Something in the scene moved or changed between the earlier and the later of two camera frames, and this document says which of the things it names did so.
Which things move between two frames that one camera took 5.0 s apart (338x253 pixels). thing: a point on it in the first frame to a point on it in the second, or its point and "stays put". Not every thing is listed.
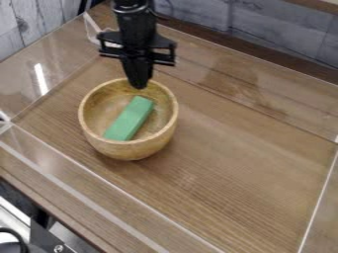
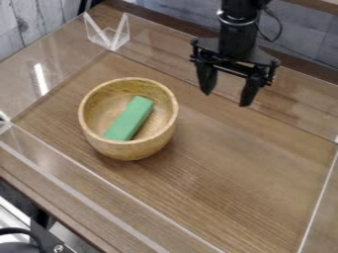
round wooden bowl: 100,104 stays put
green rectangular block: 130,119 stays put
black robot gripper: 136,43 to 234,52
